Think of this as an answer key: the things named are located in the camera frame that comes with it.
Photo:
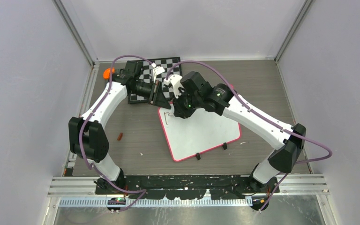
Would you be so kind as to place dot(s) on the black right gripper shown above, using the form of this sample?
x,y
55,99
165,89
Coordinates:
x,y
178,111

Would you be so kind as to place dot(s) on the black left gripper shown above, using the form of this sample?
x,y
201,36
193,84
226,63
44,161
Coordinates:
x,y
161,101

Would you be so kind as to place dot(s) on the brown marker cap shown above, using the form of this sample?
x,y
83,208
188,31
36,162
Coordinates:
x,y
120,136

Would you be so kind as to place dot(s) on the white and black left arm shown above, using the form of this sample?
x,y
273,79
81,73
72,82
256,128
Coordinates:
x,y
87,137

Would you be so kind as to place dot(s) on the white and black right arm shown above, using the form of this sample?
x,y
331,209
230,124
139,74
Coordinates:
x,y
192,92

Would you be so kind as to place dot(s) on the pink-framed whiteboard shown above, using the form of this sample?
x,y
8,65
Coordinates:
x,y
202,132

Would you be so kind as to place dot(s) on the black white checkerboard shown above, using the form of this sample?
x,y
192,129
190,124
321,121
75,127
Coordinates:
x,y
146,76

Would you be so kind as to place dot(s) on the orange curved block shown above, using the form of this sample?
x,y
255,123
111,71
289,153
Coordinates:
x,y
108,72

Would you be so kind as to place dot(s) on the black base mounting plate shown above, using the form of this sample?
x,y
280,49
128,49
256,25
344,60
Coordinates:
x,y
189,187

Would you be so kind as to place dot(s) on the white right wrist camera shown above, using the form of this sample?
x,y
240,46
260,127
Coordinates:
x,y
175,81

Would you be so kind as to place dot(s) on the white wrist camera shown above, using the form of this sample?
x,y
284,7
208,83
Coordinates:
x,y
157,70
175,81

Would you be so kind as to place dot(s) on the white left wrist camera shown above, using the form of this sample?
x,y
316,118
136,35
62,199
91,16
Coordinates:
x,y
157,70

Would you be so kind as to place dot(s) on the aluminium frame rail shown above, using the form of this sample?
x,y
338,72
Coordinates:
x,y
67,184

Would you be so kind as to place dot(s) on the white slotted cable duct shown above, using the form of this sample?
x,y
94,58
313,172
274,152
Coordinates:
x,y
122,202

